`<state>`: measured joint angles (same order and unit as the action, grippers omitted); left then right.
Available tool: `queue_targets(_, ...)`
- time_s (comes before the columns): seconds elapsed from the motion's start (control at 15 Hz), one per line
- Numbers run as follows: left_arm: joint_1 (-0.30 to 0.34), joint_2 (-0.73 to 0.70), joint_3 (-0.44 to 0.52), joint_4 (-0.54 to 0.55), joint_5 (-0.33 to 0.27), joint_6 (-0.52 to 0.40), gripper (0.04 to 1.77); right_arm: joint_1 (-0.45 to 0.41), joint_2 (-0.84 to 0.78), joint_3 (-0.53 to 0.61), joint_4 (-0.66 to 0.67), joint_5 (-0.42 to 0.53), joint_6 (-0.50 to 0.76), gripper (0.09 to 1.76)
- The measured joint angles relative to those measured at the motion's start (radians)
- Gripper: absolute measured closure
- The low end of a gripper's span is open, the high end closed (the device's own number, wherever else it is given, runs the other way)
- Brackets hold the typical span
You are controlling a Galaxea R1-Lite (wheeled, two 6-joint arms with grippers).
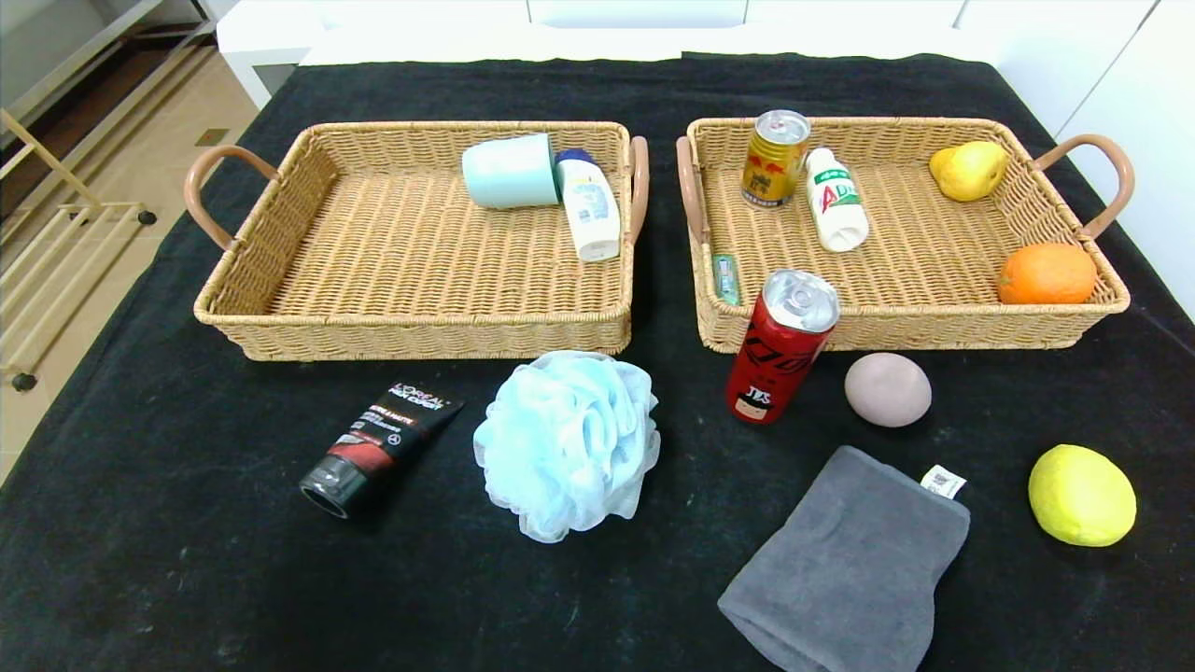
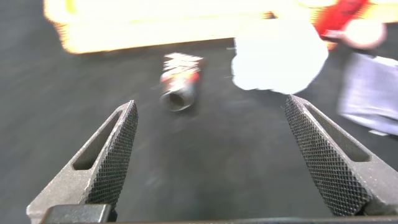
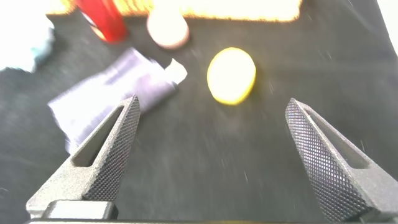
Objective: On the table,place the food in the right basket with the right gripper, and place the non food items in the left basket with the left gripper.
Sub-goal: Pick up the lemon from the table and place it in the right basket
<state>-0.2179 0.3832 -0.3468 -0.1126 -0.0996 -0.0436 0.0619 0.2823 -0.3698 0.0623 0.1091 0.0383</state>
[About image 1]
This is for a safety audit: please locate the blue mesh bath sponge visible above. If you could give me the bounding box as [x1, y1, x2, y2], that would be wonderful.
[472, 350, 662, 544]

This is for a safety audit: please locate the red cola can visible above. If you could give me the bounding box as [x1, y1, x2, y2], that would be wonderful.
[725, 269, 841, 426]

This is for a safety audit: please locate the pink egg-shaped food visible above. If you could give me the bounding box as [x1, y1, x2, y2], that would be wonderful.
[845, 352, 933, 428]

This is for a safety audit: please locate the grey towel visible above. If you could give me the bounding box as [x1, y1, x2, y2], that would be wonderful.
[717, 445, 972, 672]

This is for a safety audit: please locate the yellow lemon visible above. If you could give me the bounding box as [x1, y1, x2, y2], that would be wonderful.
[1028, 444, 1138, 548]

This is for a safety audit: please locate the woven wicker basket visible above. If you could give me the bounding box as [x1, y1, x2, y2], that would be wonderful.
[184, 120, 650, 362]
[676, 116, 1136, 355]

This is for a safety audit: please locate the white lotion bottle blue cap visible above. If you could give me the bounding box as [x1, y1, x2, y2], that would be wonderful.
[555, 148, 622, 263]

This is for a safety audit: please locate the pale blue cup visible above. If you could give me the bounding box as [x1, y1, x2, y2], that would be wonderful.
[461, 133, 559, 209]

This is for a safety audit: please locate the black face wash tube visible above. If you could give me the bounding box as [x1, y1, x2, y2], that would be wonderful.
[299, 382, 466, 520]

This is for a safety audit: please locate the gold energy drink can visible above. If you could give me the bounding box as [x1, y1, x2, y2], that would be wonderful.
[741, 109, 812, 209]

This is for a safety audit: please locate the white AD milk bottle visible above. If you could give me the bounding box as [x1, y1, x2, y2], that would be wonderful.
[806, 147, 870, 253]

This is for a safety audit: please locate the yellow pear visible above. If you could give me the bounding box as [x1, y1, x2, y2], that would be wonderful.
[929, 140, 1010, 203]

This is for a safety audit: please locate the orange fruit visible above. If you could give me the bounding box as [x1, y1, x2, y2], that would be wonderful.
[997, 243, 1099, 305]

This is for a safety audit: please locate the black table cloth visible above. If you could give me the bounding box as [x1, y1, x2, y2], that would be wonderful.
[0, 51, 1195, 672]

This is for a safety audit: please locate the beige wooden rack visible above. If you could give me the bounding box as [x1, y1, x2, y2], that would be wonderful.
[0, 107, 158, 393]

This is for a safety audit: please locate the grey shelf unit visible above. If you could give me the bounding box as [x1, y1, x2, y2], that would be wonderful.
[0, 0, 218, 127]

